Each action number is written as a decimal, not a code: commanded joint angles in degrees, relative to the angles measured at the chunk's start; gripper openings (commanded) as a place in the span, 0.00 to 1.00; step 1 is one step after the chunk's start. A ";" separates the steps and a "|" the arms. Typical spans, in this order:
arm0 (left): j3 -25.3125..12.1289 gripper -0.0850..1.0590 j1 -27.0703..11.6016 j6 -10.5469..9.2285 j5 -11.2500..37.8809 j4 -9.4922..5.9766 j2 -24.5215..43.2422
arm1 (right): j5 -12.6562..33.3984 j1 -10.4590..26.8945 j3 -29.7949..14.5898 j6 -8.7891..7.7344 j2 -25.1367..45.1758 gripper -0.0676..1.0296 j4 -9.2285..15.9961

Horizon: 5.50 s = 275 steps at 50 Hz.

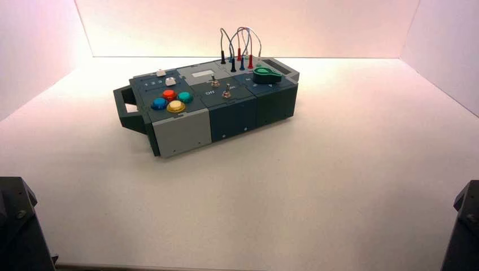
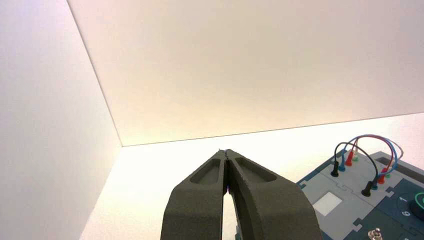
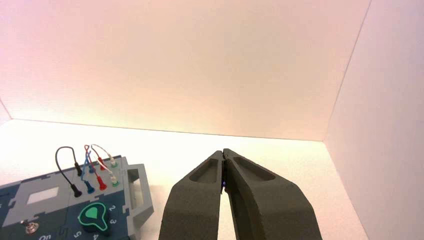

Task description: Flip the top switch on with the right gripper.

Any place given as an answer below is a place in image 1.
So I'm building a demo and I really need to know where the dark blue grey control box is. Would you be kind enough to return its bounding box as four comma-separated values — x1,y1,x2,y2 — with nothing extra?
113,56,300,158

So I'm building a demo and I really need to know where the green rotary pointer knob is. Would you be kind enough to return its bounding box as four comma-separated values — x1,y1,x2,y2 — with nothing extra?
252,67,283,86

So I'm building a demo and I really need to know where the yellow dome push button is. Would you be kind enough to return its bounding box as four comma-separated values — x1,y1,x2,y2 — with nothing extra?
166,100,186,113

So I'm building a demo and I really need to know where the blue plug jumper cable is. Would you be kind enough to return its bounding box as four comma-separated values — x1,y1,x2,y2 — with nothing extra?
229,29,250,71

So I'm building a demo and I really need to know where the red plug jumper cable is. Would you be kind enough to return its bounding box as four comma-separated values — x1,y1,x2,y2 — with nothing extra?
236,27,254,70

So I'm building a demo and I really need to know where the white plug jumper cable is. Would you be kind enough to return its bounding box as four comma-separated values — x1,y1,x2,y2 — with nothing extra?
241,28,263,64

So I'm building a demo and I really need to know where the black plug jumper cable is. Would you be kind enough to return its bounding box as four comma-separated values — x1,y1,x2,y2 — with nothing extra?
219,27,237,73

